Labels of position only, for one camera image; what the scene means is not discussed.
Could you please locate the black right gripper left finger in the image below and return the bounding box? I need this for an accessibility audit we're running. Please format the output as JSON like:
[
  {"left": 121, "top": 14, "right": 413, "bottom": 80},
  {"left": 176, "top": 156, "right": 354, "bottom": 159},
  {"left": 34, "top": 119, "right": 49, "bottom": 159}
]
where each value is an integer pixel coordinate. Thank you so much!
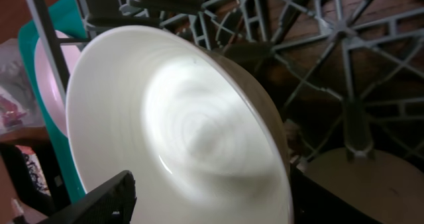
[{"left": 41, "top": 170, "right": 136, "bottom": 224}]

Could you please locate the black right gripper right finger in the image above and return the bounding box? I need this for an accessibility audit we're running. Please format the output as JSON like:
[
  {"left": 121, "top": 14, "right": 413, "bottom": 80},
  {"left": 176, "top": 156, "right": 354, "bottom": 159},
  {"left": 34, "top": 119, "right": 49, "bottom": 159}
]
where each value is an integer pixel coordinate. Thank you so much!
[{"left": 290, "top": 164, "right": 381, "bottom": 224}]

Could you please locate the white small cup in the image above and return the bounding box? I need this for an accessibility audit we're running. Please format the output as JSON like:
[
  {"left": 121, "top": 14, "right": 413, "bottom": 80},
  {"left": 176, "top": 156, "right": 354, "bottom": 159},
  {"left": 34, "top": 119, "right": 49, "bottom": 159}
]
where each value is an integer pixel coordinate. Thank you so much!
[{"left": 304, "top": 148, "right": 423, "bottom": 224}]

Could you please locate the cream bowl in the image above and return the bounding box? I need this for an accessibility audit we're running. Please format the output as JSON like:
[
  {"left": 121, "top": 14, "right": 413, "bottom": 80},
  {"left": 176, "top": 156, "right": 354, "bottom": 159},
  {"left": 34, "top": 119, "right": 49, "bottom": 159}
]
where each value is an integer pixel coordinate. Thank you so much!
[{"left": 66, "top": 26, "right": 294, "bottom": 223}]

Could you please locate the red snack wrapper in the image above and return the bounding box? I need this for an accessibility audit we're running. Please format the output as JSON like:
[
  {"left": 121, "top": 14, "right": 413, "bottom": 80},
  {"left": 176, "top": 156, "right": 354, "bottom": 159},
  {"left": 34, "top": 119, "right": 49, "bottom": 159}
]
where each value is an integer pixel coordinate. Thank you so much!
[{"left": 1, "top": 96, "right": 27, "bottom": 128}]

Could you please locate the black tray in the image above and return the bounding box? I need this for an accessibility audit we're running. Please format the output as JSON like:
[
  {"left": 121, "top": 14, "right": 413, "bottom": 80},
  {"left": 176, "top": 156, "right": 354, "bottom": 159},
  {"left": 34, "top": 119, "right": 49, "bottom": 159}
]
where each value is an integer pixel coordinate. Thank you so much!
[{"left": 1, "top": 139, "right": 71, "bottom": 216}]

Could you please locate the clear plastic bin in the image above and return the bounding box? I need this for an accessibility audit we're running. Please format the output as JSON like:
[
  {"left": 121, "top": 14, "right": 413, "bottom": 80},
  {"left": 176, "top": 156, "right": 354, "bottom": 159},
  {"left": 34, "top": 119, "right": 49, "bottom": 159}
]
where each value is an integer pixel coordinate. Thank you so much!
[{"left": 1, "top": 38, "right": 44, "bottom": 135}]

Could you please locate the pink plate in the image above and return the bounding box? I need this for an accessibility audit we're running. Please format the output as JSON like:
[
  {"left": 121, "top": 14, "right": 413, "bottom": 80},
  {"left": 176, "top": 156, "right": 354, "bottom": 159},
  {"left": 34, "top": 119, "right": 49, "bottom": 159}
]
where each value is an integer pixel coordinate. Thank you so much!
[{"left": 34, "top": 39, "right": 81, "bottom": 137}]

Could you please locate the grey dish rack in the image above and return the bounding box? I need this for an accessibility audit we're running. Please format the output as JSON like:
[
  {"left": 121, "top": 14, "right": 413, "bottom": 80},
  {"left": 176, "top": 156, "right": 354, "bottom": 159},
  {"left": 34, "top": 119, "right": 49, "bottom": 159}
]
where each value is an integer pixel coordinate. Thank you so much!
[{"left": 26, "top": 0, "right": 423, "bottom": 168}]

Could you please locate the teal plastic tray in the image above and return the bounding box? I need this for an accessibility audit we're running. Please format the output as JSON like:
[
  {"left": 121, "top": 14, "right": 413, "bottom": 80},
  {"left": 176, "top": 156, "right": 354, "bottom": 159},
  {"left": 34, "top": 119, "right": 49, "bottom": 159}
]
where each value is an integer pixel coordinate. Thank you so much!
[{"left": 18, "top": 0, "right": 85, "bottom": 202}]

